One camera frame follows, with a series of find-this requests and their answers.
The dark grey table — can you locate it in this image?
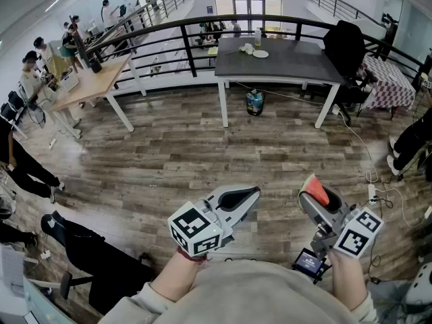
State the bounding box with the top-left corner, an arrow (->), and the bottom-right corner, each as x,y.
214,36 -> 346,130

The white desk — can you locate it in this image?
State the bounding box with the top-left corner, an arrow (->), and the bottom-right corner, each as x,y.
0,243 -> 79,324

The white basket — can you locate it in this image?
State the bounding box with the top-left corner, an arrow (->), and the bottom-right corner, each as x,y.
60,72 -> 80,93

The light wooden desk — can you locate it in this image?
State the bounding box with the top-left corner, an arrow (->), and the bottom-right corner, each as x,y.
49,53 -> 148,140

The person's left forearm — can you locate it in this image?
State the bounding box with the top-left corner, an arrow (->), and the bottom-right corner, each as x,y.
149,248 -> 211,302

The person's right forearm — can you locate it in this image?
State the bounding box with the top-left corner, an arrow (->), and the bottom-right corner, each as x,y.
326,249 -> 369,313

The red watermelon slice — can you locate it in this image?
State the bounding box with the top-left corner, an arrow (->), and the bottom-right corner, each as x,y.
299,173 -> 331,207

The red wrist band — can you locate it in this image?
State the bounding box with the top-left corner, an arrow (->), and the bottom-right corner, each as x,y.
176,246 -> 209,265

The black metal railing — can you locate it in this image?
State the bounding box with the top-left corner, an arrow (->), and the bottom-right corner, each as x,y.
69,0 -> 432,88

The white floor cable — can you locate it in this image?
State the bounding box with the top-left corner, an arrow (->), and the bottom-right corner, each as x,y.
332,105 -> 432,230

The red checkered tablecloth table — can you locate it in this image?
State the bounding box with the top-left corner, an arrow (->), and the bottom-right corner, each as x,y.
356,53 -> 417,111

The black office chair with jacket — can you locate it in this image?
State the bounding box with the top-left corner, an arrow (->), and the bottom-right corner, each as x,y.
309,20 -> 379,127

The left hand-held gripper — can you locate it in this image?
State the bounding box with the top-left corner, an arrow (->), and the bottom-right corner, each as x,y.
167,184 -> 261,258

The black trash bin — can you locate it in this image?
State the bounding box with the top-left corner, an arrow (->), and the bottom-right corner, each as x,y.
245,88 -> 266,117

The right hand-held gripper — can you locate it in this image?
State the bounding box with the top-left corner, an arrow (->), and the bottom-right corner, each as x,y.
298,184 -> 385,262

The person's beige sweater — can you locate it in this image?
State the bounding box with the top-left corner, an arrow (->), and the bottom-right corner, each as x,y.
97,259 -> 379,324

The small black screen device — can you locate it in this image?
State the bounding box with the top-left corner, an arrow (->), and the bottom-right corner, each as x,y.
291,247 -> 325,278

